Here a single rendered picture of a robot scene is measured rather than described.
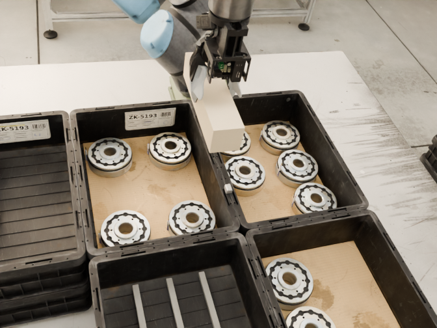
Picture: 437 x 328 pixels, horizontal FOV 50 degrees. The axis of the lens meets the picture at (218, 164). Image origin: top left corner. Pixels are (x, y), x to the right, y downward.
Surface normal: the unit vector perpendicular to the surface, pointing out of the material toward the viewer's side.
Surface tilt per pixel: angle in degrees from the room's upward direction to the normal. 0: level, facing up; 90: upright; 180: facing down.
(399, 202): 0
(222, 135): 90
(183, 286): 0
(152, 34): 48
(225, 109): 0
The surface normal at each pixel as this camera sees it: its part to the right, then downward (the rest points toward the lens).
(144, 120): 0.28, 0.74
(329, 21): 0.14, -0.66
